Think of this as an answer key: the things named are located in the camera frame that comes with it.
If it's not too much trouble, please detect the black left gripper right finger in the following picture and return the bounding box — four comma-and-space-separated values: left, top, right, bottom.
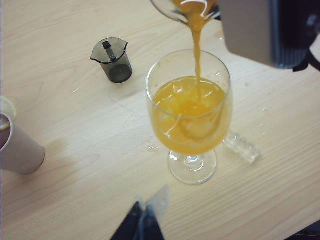
138, 184, 171, 240

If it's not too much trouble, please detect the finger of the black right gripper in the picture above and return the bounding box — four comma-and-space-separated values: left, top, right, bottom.
219, 0, 316, 73

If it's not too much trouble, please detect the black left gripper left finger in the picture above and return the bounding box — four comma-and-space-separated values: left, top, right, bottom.
109, 201, 145, 240

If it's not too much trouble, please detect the clear plastic measuring cup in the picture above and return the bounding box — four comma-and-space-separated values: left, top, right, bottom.
149, 0, 221, 25

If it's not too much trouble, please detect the beige paper cup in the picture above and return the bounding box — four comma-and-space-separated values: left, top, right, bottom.
0, 112, 46, 175

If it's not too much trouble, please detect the smoky grey measuring cup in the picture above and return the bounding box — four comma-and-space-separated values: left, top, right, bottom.
89, 37, 134, 84

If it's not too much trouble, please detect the clear stemmed wine glass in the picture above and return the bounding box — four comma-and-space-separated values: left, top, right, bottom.
146, 49, 234, 186

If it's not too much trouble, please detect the clear ice cube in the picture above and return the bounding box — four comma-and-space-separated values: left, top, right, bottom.
224, 129, 260, 165

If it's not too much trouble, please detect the yellow lemon slice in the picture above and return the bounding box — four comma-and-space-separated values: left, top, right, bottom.
0, 96, 18, 131

